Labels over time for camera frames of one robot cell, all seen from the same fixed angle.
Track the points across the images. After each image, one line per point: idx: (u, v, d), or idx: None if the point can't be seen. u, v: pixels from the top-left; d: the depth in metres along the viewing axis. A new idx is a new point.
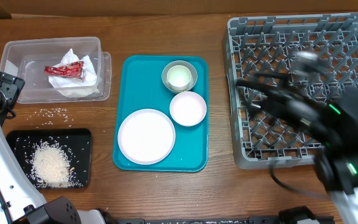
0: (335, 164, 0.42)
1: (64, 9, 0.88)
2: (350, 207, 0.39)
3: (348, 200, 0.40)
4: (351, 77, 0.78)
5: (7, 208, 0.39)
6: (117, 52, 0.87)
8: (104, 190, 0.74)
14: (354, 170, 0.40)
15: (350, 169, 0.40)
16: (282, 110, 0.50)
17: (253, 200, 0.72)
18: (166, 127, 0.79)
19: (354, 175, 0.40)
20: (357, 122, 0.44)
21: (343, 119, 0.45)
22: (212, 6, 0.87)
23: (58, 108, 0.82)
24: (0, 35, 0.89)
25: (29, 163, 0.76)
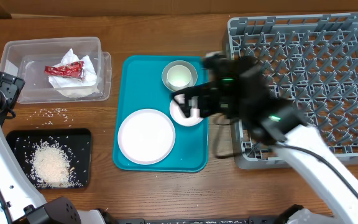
0: (259, 123, 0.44)
1: (64, 9, 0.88)
2: (288, 152, 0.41)
3: (288, 146, 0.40)
4: (351, 77, 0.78)
5: (7, 208, 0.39)
6: (117, 52, 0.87)
8: (104, 190, 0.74)
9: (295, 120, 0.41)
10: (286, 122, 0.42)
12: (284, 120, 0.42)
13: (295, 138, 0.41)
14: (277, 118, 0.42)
15: (274, 119, 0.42)
16: (204, 102, 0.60)
17: (253, 200, 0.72)
18: (166, 127, 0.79)
19: (279, 122, 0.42)
20: (247, 78, 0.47)
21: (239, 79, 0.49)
22: (212, 6, 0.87)
23: (58, 108, 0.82)
24: (0, 35, 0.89)
25: (29, 163, 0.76)
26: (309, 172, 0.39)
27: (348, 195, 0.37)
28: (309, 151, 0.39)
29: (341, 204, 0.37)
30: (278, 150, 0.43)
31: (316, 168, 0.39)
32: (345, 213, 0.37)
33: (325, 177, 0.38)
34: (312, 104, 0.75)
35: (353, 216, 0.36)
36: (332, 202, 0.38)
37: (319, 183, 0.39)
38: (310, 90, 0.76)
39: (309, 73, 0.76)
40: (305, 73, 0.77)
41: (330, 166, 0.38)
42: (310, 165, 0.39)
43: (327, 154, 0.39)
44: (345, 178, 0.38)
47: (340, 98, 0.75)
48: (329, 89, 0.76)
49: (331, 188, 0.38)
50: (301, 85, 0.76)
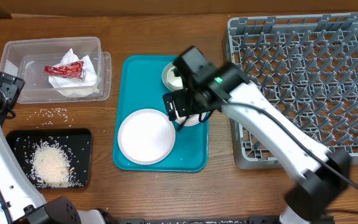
0: (205, 90, 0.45)
1: (64, 9, 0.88)
2: (233, 109, 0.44)
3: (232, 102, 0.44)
4: (351, 77, 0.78)
5: (7, 208, 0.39)
6: (117, 52, 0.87)
8: (104, 190, 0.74)
9: (237, 79, 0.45)
10: (228, 83, 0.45)
12: (228, 80, 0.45)
13: (238, 94, 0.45)
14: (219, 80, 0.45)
15: (217, 81, 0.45)
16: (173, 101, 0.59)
17: (253, 200, 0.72)
18: (166, 127, 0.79)
19: (222, 83, 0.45)
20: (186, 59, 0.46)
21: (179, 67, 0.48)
22: (212, 5, 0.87)
23: (58, 108, 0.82)
24: (0, 35, 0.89)
25: (29, 163, 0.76)
26: (252, 122, 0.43)
27: (287, 139, 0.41)
28: (251, 104, 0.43)
29: (282, 148, 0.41)
30: (224, 110, 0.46)
31: (257, 119, 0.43)
32: (286, 155, 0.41)
33: (266, 126, 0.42)
34: (312, 104, 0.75)
35: (294, 160, 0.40)
36: (275, 149, 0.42)
37: (262, 133, 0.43)
38: (310, 90, 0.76)
39: (309, 73, 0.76)
40: (305, 73, 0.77)
41: (268, 116, 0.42)
42: (252, 116, 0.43)
43: (265, 106, 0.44)
44: (281, 124, 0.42)
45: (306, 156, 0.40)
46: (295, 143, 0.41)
47: (340, 98, 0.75)
48: (329, 89, 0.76)
49: (271, 135, 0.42)
50: (301, 85, 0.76)
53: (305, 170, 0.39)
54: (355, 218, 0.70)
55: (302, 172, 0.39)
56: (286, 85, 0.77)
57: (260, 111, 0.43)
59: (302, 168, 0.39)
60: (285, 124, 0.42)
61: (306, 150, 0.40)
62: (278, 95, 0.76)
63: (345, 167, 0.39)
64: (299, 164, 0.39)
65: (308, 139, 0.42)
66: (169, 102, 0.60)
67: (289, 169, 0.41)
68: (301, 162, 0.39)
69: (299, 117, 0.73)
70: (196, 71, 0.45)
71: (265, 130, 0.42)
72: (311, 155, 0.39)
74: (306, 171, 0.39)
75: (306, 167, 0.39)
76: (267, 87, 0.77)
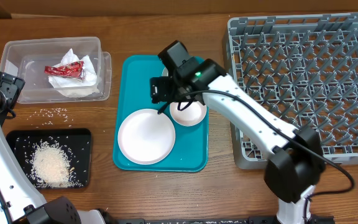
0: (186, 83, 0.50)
1: (64, 9, 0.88)
2: (212, 98, 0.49)
3: (210, 93, 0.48)
4: (351, 77, 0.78)
5: (7, 208, 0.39)
6: (117, 52, 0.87)
8: (104, 190, 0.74)
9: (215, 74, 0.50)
10: (207, 77, 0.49)
12: (206, 74, 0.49)
13: (215, 83, 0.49)
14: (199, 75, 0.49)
15: (197, 76, 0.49)
16: (161, 86, 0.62)
17: (253, 200, 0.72)
18: (163, 125, 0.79)
19: (201, 76, 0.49)
20: (169, 53, 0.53)
21: (165, 60, 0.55)
22: (212, 5, 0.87)
23: (58, 108, 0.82)
24: (0, 35, 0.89)
25: (29, 163, 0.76)
26: (228, 109, 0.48)
27: (257, 121, 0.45)
28: (225, 93, 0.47)
29: (253, 129, 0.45)
30: (206, 99, 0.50)
31: (231, 105, 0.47)
32: (257, 135, 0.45)
33: (240, 111, 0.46)
34: (312, 104, 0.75)
35: (265, 138, 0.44)
36: (248, 130, 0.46)
37: (237, 117, 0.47)
38: (310, 90, 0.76)
39: (309, 73, 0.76)
40: (304, 73, 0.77)
41: (242, 102, 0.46)
42: (227, 103, 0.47)
43: (239, 93, 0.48)
44: (253, 109, 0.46)
45: (276, 135, 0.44)
46: (265, 124, 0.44)
47: (340, 98, 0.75)
48: (329, 89, 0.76)
49: (244, 118, 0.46)
50: (301, 85, 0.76)
53: (274, 147, 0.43)
54: (355, 218, 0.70)
55: (271, 148, 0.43)
56: (286, 85, 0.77)
57: (235, 98, 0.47)
59: (271, 144, 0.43)
60: (257, 109, 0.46)
61: (275, 129, 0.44)
62: (278, 95, 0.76)
63: (312, 144, 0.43)
64: (268, 142, 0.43)
65: (278, 121, 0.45)
66: (155, 86, 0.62)
67: (261, 147, 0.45)
68: (270, 140, 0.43)
69: (299, 117, 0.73)
70: (180, 65, 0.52)
71: (239, 115, 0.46)
72: (279, 134, 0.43)
74: (274, 147, 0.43)
75: (275, 144, 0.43)
76: (267, 87, 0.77)
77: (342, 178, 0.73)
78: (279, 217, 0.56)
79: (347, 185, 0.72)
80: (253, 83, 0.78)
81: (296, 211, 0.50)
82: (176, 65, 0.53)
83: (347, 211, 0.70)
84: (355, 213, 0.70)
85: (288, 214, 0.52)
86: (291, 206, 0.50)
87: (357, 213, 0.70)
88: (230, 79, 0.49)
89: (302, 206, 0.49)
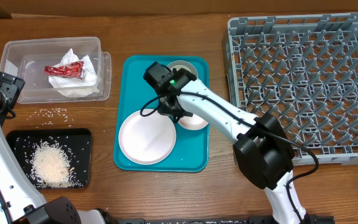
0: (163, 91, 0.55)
1: (64, 9, 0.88)
2: (184, 99, 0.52)
3: (182, 96, 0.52)
4: (351, 77, 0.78)
5: (7, 208, 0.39)
6: (117, 52, 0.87)
8: (104, 190, 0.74)
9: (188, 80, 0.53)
10: (180, 84, 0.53)
12: (179, 82, 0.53)
13: (187, 85, 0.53)
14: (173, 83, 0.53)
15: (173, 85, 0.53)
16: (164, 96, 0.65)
17: (253, 200, 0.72)
18: (153, 124, 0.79)
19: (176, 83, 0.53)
20: (150, 72, 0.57)
21: (148, 76, 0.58)
22: (212, 5, 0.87)
23: (58, 108, 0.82)
24: (0, 35, 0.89)
25: (29, 163, 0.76)
26: (199, 109, 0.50)
27: (223, 114, 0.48)
28: (196, 93, 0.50)
29: (221, 122, 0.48)
30: (181, 102, 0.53)
31: (201, 104, 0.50)
32: (224, 127, 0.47)
33: (208, 107, 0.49)
34: (312, 104, 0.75)
35: (230, 128, 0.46)
36: (217, 124, 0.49)
37: (206, 114, 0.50)
38: (310, 90, 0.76)
39: (309, 73, 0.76)
40: (305, 73, 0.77)
41: (211, 99, 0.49)
42: (198, 102, 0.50)
43: (208, 93, 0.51)
44: (219, 104, 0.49)
45: (239, 124, 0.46)
46: (230, 116, 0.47)
47: (340, 98, 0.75)
48: (329, 89, 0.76)
49: (213, 114, 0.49)
50: (301, 85, 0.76)
53: (238, 134, 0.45)
54: (355, 218, 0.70)
55: (236, 135, 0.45)
56: (286, 85, 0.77)
57: (203, 97, 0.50)
59: (236, 132, 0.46)
60: (222, 103, 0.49)
61: (238, 118, 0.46)
62: (279, 95, 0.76)
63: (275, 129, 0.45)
64: (234, 130, 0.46)
65: (240, 111, 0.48)
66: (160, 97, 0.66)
67: (230, 137, 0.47)
68: (235, 129, 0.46)
69: (299, 117, 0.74)
70: (158, 79, 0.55)
71: (207, 112, 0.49)
72: (242, 122, 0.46)
74: (238, 135, 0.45)
75: (239, 132, 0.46)
76: (267, 87, 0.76)
77: (342, 178, 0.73)
78: (275, 217, 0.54)
79: (346, 185, 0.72)
80: (253, 83, 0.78)
81: (283, 205, 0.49)
82: (156, 80, 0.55)
83: (347, 211, 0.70)
84: (355, 212, 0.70)
85: (280, 211, 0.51)
86: (276, 201, 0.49)
87: (357, 213, 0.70)
88: (199, 82, 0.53)
89: (286, 196, 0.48)
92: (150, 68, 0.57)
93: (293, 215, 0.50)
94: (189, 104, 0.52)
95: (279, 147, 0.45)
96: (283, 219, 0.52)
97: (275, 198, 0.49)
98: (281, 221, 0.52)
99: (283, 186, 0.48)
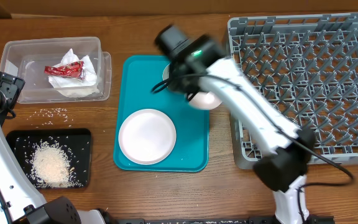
0: (183, 60, 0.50)
1: (64, 9, 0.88)
2: (212, 81, 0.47)
3: (211, 78, 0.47)
4: (351, 77, 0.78)
5: (7, 208, 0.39)
6: (117, 52, 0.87)
8: (104, 190, 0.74)
9: (212, 52, 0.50)
10: (203, 54, 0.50)
12: (204, 53, 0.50)
13: (218, 69, 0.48)
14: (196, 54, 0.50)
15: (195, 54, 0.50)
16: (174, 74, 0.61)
17: (253, 200, 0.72)
18: (156, 124, 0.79)
19: (201, 55, 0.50)
20: (165, 37, 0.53)
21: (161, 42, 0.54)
22: (212, 5, 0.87)
23: (58, 108, 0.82)
24: (0, 35, 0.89)
25: (29, 163, 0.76)
26: (227, 98, 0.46)
27: (260, 117, 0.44)
28: (228, 81, 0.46)
29: (254, 126, 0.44)
30: (203, 81, 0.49)
31: (232, 94, 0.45)
32: (258, 132, 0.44)
33: (242, 102, 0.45)
34: (312, 104, 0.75)
35: (266, 135, 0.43)
36: (248, 124, 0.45)
37: (236, 107, 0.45)
38: (310, 90, 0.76)
39: (309, 73, 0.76)
40: (305, 73, 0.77)
41: (245, 93, 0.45)
42: (230, 93, 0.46)
43: (242, 84, 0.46)
44: (255, 101, 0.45)
45: (278, 134, 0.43)
46: (268, 121, 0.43)
47: (340, 98, 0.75)
48: (329, 89, 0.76)
49: (246, 112, 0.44)
50: (301, 85, 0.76)
53: (276, 147, 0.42)
54: (355, 218, 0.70)
55: (272, 148, 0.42)
56: (286, 85, 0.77)
57: (238, 88, 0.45)
59: (273, 144, 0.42)
60: (260, 101, 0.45)
61: (278, 127, 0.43)
62: (279, 95, 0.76)
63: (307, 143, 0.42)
64: (268, 139, 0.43)
65: (278, 117, 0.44)
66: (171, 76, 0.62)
67: (261, 144, 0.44)
68: (271, 139, 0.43)
69: (299, 117, 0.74)
70: (175, 46, 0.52)
71: (239, 106, 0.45)
72: (282, 133, 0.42)
74: (276, 148, 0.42)
75: (277, 144, 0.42)
76: (267, 87, 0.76)
77: (342, 178, 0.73)
78: (277, 214, 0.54)
79: (346, 185, 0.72)
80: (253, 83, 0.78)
81: (289, 206, 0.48)
82: (173, 48, 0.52)
83: (347, 211, 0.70)
84: (355, 212, 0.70)
85: (284, 211, 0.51)
86: (283, 200, 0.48)
87: (357, 213, 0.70)
88: (234, 66, 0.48)
89: (294, 199, 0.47)
92: (165, 32, 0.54)
93: (296, 217, 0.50)
94: (215, 89, 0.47)
95: (306, 157, 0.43)
96: (286, 218, 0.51)
97: (284, 198, 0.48)
98: (284, 219, 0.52)
99: (293, 190, 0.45)
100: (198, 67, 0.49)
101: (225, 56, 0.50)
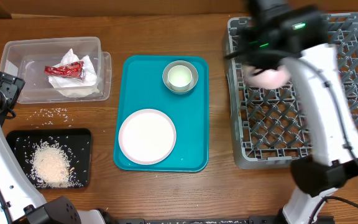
0: (276, 25, 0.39)
1: (64, 9, 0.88)
2: (299, 66, 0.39)
3: (302, 63, 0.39)
4: (351, 77, 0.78)
5: (7, 208, 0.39)
6: (117, 52, 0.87)
8: (104, 190, 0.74)
9: (317, 33, 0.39)
10: (307, 30, 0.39)
12: (309, 28, 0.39)
13: (312, 54, 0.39)
14: (299, 26, 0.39)
15: (297, 25, 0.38)
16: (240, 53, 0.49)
17: (253, 200, 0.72)
18: (158, 125, 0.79)
19: (304, 30, 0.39)
20: None
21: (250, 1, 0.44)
22: (212, 5, 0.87)
23: (58, 108, 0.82)
24: (0, 35, 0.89)
25: (29, 163, 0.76)
26: (306, 88, 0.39)
27: (333, 124, 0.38)
28: (317, 71, 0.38)
29: (323, 132, 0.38)
30: (286, 61, 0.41)
31: (314, 86, 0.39)
32: (324, 139, 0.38)
33: (322, 101, 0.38)
34: None
35: (330, 144, 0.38)
36: (317, 125, 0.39)
37: (303, 102, 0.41)
38: None
39: None
40: None
41: (332, 93, 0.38)
42: (314, 85, 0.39)
43: (334, 81, 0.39)
44: (338, 104, 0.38)
45: (344, 149, 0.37)
46: (341, 130, 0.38)
47: None
48: None
49: (322, 111, 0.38)
50: None
53: (335, 160, 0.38)
54: (355, 218, 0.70)
55: (331, 160, 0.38)
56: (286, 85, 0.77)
57: (326, 84, 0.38)
59: (334, 156, 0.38)
60: (342, 107, 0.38)
61: (348, 142, 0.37)
62: (278, 95, 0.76)
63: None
64: (331, 149, 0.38)
65: (352, 130, 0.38)
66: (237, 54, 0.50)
67: (319, 149, 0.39)
68: (334, 150, 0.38)
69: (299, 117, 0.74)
70: (270, 7, 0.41)
71: (314, 102, 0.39)
72: (348, 149, 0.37)
74: (334, 161, 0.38)
75: (337, 157, 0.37)
76: None
77: None
78: (289, 203, 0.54)
79: (347, 185, 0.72)
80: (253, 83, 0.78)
81: (305, 208, 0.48)
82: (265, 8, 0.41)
83: (347, 211, 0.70)
84: (355, 213, 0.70)
85: (298, 206, 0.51)
86: (302, 200, 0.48)
87: (357, 213, 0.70)
88: (332, 56, 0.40)
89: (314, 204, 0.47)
92: None
93: (306, 218, 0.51)
94: (298, 73, 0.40)
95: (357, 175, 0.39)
96: (296, 213, 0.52)
97: (305, 198, 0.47)
98: (294, 212, 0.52)
99: (318, 198, 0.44)
100: (293, 45, 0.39)
101: (328, 43, 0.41)
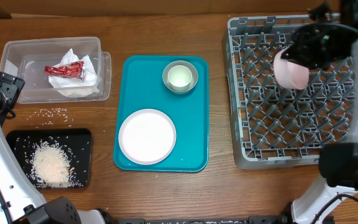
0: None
1: (64, 9, 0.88)
2: None
3: None
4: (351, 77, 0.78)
5: (7, 208, 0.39)
6: (117, 52, 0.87)
8: (104, 190, 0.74)
9: None
10: None
12: None
13: None
14: None
15: None
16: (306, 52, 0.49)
17: (253, 200, 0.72)
18: (160, 124, 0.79)
19: None
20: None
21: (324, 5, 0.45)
22: (212, 5, 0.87)
23: (58, 108, 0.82)
24: (0, 35, 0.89)
25: (29, 163, 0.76)
26: None
27: None
28: None
29: None
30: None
31: None
32: None
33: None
34: (312, 104, 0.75)
35: None
36: None
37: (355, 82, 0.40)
38: (310, 90, 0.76)
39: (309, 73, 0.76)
40: None
41: None
42: None
43: None
44: None
45: None
46: None
47: (340, 98, 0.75)
48: (329, 89, 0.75)
49: None
50: None
53: None
54: (355, 218, 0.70)
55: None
56: None
57: None
59: None
60: None
61: None
62: (278, 95, 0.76)
63: None
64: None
65: None
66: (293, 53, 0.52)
67: (353, 127, 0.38)
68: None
69: (299, 117, 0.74)
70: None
71: None
72: None
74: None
75: None
76: (267, 87, 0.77)
77: None
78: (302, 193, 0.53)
79: None
80: (253, 83, 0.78)
81: (316, 201, 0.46)
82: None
83: (347, 211, 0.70)
84: (355, 213, 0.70)
85: (309, 198, 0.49)
86: (314, 193, 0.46)
87: (357, 213, 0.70)
88: None
89: (325, 200, 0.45)
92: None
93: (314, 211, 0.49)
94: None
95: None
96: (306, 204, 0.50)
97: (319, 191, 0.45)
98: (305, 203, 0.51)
99: (334, 193, 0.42)
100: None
101: None
